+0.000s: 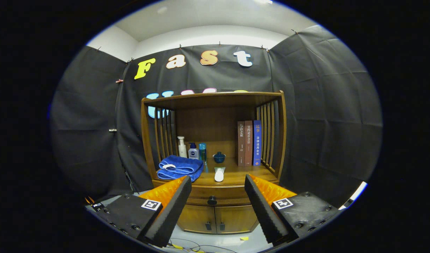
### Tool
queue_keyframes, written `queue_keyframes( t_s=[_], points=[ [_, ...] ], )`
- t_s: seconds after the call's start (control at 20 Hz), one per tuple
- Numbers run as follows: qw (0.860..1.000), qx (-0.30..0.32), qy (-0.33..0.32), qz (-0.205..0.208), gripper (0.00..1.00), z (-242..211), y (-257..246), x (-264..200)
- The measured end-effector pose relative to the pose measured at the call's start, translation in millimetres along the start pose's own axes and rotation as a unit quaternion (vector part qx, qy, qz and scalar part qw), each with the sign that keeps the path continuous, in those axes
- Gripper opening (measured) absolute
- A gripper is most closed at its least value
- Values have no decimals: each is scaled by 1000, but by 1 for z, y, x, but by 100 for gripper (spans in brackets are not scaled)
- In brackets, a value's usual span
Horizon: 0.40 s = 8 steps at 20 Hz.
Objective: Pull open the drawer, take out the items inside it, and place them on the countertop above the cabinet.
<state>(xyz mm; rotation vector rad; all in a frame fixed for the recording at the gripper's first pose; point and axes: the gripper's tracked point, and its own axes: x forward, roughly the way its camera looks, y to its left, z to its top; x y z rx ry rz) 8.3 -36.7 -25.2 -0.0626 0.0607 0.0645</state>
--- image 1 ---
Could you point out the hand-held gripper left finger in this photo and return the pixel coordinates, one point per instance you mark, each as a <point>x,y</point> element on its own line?
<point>171,212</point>

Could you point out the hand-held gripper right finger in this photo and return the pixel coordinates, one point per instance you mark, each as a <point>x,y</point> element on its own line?
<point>262,212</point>

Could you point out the wooden drawer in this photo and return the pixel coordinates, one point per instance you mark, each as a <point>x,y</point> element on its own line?
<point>222,193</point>

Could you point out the white and green tube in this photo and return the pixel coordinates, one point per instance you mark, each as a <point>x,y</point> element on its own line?
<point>219,174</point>

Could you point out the wooden cabinet door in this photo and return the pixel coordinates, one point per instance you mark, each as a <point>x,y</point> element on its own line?
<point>236,218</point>
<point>197,218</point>

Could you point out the wooden countertop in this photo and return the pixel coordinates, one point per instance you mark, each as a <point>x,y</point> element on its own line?
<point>236,174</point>

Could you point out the wooden cabinet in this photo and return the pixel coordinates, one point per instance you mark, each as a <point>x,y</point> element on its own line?
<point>208,123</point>

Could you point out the yellow black floor tape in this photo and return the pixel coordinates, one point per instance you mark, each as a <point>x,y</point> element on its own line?
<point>187,248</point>

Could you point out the blue folded towel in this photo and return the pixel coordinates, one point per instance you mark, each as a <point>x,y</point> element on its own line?
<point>180,165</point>

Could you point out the white bottle with blue cap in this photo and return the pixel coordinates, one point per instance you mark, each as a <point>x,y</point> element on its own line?
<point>193,153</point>

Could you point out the white pump bottle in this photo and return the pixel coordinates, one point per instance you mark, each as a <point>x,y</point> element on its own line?
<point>182,150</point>

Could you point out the blue book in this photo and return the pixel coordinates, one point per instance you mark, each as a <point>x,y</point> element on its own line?
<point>257,144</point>

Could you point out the clear blue bottle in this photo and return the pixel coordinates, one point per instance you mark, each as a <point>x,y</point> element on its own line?
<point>202,151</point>

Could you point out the dark blue lidded teacup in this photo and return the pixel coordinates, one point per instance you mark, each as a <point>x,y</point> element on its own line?
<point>219,158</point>

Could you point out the reddish brown book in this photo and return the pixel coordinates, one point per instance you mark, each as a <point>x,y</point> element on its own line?
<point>248,144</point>

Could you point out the dark brown book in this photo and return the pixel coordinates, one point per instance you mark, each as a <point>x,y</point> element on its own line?
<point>241,144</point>

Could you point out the white slotted panel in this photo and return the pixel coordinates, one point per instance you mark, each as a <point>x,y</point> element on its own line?
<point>357,193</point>

